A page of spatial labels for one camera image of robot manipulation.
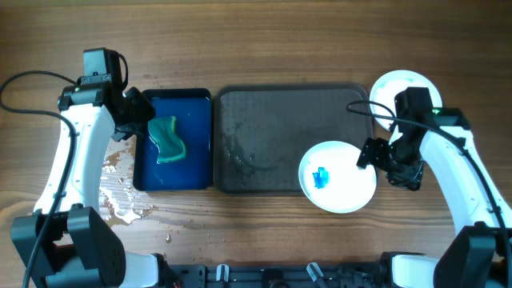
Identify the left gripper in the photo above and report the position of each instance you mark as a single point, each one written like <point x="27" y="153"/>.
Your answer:
<point x="146" y="113"/>

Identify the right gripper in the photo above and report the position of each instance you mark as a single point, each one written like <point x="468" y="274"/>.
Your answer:
<point x="373" y="154"/>

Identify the green and yellow sponge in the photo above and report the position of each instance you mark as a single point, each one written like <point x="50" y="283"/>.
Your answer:
<point x="162" y="132"/>

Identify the white plate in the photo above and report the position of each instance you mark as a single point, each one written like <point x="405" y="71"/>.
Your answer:
<point x="330" y="178"/>
<point x="390" y="84"/>

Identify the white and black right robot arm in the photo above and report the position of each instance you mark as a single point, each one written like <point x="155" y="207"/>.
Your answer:
<point x="439" y="137"/>

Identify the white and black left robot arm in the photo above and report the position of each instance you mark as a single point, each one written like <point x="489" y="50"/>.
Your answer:
<point x="65" y="242"/>

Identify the blue water tray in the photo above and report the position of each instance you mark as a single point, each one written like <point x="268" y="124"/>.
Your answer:
<point x="192" y="108"/>

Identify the dark brown serving tray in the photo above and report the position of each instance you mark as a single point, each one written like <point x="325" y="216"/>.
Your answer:
<point x="262" y="132"/>

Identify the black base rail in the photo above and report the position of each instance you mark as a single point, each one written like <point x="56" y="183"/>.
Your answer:
<point x="346" y="275"/>

